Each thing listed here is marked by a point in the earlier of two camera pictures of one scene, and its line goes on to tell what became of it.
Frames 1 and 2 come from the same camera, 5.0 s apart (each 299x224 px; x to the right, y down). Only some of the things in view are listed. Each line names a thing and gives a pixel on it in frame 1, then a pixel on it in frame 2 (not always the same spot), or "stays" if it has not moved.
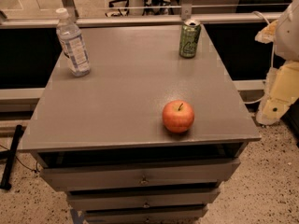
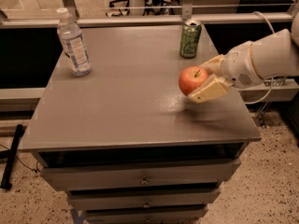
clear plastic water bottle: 72,43 stays
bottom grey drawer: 156,215 stays
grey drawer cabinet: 101,135 stays
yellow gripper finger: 266,35 → 237,67
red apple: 177,116 → 190,77
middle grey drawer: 103,201 stays
